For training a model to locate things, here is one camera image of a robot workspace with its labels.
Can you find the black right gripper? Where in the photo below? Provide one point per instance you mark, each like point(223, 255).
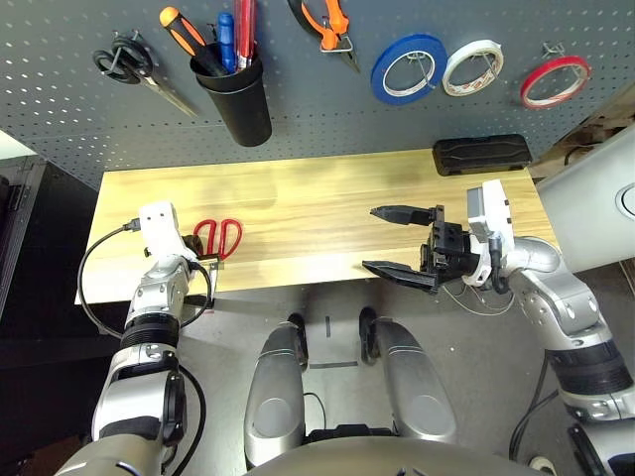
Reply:
point(449, 253)

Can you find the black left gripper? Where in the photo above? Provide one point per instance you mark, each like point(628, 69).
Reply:
point(196, 245)

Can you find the red tape roll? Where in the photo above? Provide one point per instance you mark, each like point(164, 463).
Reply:
point(525, 91)

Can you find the orange black needle-nose pliers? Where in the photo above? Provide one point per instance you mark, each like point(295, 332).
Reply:
point(330, 35)

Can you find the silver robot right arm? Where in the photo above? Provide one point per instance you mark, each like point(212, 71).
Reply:
point(560, 297)

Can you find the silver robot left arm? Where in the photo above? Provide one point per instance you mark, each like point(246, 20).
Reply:
point(154, 297)

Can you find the dark grey metal pegboard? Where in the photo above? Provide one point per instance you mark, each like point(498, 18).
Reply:
point(307, 109)

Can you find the black plastic tool case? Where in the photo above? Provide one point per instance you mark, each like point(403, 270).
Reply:
point(481, 154)

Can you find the silver robot right leg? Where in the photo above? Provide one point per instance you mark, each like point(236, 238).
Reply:
point(412, 387)

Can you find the silver robot leg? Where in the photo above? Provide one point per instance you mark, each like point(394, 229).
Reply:
point(273, 396)
point(412, 387)

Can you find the black plastic cup holder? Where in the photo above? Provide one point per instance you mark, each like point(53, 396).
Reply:
point(243, 109)

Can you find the silver robot left leg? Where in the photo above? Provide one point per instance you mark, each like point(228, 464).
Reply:
point(273, 396)

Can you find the blue tape roll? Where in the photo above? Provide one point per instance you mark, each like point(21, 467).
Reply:
point(378, 74)

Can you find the white tape roll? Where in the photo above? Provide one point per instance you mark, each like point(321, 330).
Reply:
point(447, 74)

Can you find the grey robot torso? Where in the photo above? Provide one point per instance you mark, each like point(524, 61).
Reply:
point(377, 461)

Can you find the light wooden shelf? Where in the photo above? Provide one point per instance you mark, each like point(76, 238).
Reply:
point(595, 134)

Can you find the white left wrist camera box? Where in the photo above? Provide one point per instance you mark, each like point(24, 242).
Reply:
point(159, 223)

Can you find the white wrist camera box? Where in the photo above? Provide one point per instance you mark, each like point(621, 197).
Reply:
point(159, 223)
point(491, 203)

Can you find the black table leg bracket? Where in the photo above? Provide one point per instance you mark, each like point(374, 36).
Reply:
point(196, 301)

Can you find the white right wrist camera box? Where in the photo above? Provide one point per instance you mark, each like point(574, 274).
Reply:
point(491, 203)

